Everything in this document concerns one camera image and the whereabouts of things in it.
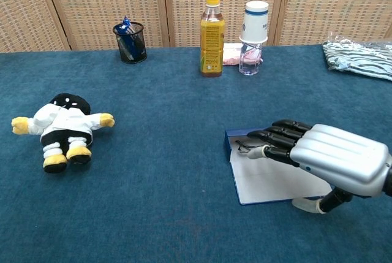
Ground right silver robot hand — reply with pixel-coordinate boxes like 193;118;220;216
246;118;392;215

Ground blue grey small box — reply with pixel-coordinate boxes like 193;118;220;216
224;126;333;206

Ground thin-framed eyeglasses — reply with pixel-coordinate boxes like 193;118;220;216
235;139;267;155

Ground striped cloth in plastic bag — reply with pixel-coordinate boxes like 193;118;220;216
322;31;392;82

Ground clear water bottle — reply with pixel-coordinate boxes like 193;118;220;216
238;40;264;76

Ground pink tissue pack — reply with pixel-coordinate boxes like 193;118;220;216
222;45;244;66

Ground white paper cup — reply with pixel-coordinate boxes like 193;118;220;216
239;1;270;44

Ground yellow-capped tea bottle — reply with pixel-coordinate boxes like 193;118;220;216
200;0;226;78

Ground teal felt table cover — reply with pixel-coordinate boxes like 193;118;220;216
0;44;392;263

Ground black mesh pen holder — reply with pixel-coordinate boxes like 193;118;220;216
112;21;148;64

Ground blue snack packet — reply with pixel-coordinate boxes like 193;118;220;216
118;16;136;35

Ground black and white plush doll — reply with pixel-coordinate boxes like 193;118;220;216
11;92;116;174

